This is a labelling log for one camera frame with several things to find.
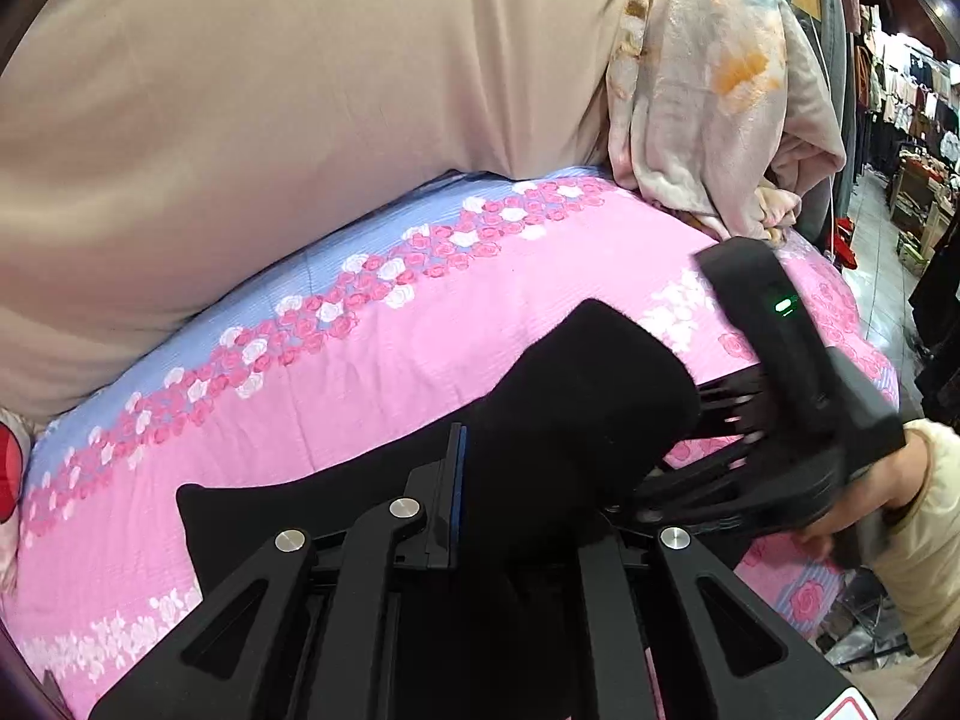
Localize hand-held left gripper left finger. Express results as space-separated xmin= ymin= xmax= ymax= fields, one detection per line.
xmin=88 ymin=424 xmax=470 ymax=720

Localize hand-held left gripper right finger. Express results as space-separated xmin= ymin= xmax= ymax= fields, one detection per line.
xmin=574 ymin=511 xmax=860 ymax=720

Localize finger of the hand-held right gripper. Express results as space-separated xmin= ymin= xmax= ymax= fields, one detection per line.
xmin=696 ymin=369 xmax=767 ymax=445
xmin=604 ymin=446 xmax=822 ymax=542

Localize black pants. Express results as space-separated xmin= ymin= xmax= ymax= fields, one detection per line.
xmin=174 ymin=298 xmax=703 ymax=720

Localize person's right hand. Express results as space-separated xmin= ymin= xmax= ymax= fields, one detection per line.
xmin=793 ymin=420 xmax=932 ymax=562

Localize dark hanging garment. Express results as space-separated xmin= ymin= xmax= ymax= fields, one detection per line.
xmin=906 ymin=240 xmax=960 ymax=425

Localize red stool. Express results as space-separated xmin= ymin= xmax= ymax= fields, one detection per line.
xmin=831 ymin=216 xmax=861 ymax=269

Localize pink rose print bedsheet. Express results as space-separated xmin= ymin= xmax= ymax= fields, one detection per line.
xmin=15 ymin=165 xmax=901 ymax=720

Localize clear plastic bag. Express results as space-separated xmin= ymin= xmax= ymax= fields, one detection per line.
xmin=816 ymin=568 xmax=925 ymax=670

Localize display table with folded clothes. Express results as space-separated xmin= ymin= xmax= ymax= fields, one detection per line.
xmin=887 ymin=131 xmax=960 ymax=275

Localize pale floral fleece blanket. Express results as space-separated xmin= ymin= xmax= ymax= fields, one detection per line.
xmin=604 ymin=0 xmax=848 ymax=242

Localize rack of hanging clothes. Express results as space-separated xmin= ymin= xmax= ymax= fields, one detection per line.
xmin=787 ymin=0 xmax=960 ymax=188

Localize beige duvet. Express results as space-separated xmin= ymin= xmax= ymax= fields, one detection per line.
xmin=0 ymin=0 xmax=647 ymax=422

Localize cat face pillow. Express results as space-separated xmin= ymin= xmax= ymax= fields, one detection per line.
xmin=0 ymin=406 xmax=40 ymax=595

